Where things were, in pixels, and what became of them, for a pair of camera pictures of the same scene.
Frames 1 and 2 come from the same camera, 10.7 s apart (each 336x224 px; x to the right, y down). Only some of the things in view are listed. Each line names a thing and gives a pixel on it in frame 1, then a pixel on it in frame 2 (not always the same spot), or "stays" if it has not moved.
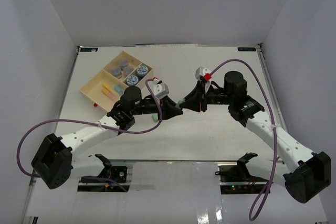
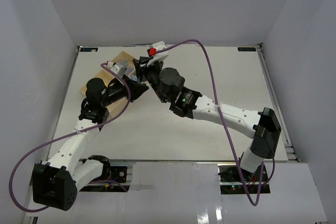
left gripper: x=168 y=108 -> x=138 y=88
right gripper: x=197 y=95 -> x=139 y=64
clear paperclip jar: x=124 y=63 stays
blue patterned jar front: x=132 y=80 stays
